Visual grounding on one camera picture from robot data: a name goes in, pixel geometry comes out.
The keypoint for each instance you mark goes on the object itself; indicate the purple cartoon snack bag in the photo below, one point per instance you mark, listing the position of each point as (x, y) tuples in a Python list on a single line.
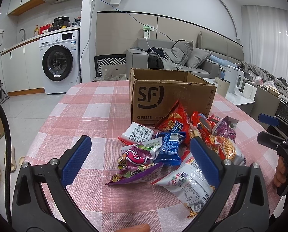
[(138, 163)]

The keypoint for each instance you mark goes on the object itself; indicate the white coffee table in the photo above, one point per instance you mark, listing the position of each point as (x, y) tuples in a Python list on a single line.
[(245, 104)]

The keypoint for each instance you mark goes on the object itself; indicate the brown SF cardboard box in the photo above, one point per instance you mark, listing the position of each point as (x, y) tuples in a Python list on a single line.
[(153, 92)]

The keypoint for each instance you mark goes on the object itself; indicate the orange white noodle bag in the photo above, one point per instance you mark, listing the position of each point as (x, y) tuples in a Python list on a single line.
[(226, 149)]

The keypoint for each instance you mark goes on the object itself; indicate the grey cushion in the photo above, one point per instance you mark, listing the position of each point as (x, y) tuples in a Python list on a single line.
[(186, 47), (197, 57)]

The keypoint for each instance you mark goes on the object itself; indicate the grey cushion left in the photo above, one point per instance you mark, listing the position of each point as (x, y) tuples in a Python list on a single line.
[(186, 47)]

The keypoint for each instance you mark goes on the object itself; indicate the white red instruction packet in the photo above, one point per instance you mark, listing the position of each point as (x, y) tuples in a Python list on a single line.
[(136, 133)]

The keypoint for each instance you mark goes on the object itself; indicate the clothes pile on sofa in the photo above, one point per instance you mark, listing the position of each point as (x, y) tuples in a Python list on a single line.
[(164, 58)]

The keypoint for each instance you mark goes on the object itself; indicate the white electric kettle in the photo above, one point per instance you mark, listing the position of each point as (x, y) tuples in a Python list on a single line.
[(235, 77)]

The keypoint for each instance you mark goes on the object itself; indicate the red sausage snack packet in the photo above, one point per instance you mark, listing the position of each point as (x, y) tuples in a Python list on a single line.
[(199, 121)]

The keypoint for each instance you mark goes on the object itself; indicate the white wall power strip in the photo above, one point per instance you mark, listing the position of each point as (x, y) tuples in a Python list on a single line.
[(147, 29)]

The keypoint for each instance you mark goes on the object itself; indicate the person's right hand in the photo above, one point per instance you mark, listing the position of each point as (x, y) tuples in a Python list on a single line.
[(280, 175)]

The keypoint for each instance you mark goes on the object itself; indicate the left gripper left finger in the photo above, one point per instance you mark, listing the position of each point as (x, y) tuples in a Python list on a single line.
[(41, 201)]

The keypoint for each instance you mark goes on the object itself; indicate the white curtain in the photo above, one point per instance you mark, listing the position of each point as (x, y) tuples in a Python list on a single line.
[(265, 38)]

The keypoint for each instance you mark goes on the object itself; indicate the grey cushion right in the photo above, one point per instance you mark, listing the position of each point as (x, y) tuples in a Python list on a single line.
[(197, 57)]

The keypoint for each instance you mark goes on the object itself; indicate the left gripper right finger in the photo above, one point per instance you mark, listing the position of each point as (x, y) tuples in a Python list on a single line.
[(250, 209)]

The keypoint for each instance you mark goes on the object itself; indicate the white noodle snack bag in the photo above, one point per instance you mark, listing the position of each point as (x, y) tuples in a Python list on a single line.
[(188, 184)]

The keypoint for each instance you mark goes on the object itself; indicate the grey sofa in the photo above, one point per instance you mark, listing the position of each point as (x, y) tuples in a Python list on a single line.
[(224, 52)]

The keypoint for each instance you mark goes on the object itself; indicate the white washing machine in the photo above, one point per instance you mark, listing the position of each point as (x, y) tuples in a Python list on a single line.
[(60, 61)]

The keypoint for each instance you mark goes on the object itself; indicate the beige tumbler cup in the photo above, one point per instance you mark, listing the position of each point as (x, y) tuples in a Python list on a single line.
[(222, 86)]

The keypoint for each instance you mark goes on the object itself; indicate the purple grape snack bag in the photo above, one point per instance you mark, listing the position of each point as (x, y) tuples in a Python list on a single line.
[(226, 128)]

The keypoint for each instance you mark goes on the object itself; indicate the pink plaid tablecloth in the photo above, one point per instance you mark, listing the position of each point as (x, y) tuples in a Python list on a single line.
[(101, 110)]

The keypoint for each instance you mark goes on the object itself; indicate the black patterned chair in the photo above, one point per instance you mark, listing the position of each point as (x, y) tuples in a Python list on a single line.
[(108, 60)]

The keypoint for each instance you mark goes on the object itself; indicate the black rice cooker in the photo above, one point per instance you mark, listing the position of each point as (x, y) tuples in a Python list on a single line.
[(58, 23)]

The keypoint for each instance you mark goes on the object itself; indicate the beige slipper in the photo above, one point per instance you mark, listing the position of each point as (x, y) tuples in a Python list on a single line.
[(13, 162)]

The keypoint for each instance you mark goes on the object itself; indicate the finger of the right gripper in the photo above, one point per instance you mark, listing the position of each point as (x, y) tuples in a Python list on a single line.
[(268, 119), (271, 141)]

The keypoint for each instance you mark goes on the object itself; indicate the red cone chips bag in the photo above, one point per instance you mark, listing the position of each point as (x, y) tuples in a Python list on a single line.
[(177, 120)]

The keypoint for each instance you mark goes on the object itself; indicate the blue cookie packet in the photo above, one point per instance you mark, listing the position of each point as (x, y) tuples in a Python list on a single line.
[(169, 150)]

